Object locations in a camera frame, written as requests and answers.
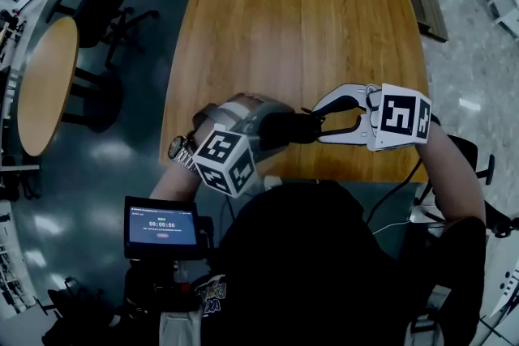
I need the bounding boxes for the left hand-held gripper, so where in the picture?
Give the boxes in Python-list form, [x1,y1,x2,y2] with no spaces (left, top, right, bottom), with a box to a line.
[192,103,296,199]

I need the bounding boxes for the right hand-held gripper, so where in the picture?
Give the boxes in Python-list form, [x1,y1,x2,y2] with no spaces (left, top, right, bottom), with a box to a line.
[311,83,433,153]

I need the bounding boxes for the black soft pouch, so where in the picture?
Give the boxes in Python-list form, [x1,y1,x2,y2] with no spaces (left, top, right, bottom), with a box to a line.
[259,111,326,145]

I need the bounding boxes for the person's right forearm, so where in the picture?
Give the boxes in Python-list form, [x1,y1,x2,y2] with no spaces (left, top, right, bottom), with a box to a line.
[417,121,487,232]

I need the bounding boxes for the person's left forearm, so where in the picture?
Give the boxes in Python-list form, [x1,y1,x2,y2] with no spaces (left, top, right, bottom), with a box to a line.
[148,131,204,202]

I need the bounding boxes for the person's left hand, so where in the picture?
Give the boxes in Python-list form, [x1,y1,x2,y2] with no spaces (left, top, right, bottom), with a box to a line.
[192,92,279,135]

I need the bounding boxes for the silver wristwatch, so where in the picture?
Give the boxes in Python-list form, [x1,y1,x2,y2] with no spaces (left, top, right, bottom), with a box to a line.
[168,135,199,174]

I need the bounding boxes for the person's black shirt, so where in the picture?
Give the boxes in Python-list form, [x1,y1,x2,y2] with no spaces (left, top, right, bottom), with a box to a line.
[194,180,487,346]

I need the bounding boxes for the black monitor screen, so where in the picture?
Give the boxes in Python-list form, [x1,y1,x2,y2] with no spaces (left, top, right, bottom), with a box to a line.
[123,195,204,260]

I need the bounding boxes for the white cabinet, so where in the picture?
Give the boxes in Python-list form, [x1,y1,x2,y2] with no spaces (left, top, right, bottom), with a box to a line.
[486,0,519,40]

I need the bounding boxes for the person's light grey trousers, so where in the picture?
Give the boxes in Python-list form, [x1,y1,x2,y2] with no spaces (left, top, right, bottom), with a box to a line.
[159,307,204,346]

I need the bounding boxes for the round wooden table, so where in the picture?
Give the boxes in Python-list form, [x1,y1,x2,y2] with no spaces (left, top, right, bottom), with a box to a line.
[16,15,125,158]

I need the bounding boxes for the white desk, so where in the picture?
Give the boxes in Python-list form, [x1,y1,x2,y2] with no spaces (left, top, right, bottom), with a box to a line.
[480,233,519,331]

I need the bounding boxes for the black backpack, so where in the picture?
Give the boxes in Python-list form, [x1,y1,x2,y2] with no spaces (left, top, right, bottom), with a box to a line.
[42,277,122,346]

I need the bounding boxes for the black cable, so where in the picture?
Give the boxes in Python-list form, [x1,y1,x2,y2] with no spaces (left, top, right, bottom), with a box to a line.
[366,157,422,224]
[221,190,238,222]

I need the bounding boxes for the white cable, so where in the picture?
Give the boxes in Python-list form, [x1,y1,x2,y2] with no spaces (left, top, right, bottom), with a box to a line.
[371,219,414,236]

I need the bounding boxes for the black monitor mount rig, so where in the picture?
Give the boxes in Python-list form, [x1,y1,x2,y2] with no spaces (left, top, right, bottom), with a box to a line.
[121,216,216,315]

